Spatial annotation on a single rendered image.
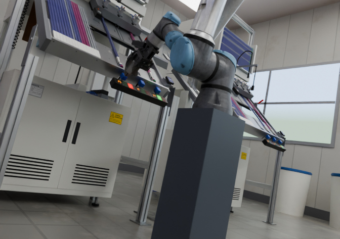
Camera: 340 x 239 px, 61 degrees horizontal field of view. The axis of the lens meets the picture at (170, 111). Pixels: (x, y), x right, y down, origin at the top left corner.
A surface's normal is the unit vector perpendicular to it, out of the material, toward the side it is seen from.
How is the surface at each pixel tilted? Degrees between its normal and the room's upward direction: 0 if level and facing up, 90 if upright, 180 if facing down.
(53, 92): 90
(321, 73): 90
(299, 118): 90
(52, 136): 90
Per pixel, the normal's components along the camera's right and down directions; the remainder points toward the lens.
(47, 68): 0.63, 0.00
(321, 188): -0.75, -0.26
